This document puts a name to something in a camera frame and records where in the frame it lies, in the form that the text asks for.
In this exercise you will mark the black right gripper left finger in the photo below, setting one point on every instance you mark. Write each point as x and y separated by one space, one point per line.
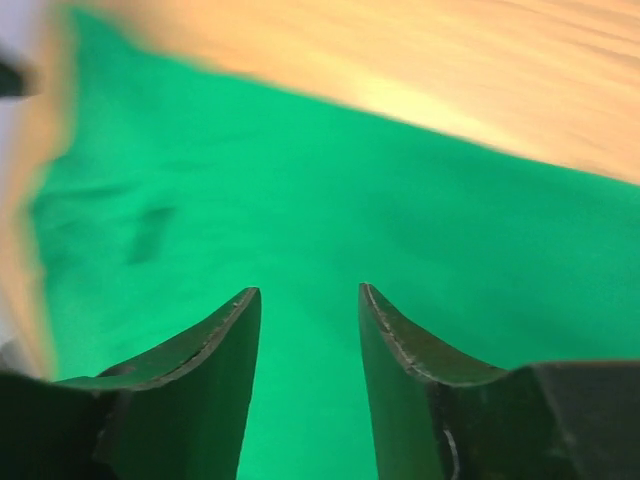
176 411

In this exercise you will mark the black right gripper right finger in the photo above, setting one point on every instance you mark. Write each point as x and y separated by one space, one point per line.
438 413

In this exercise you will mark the green t shirt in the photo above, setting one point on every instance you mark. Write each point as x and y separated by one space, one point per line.
183 186

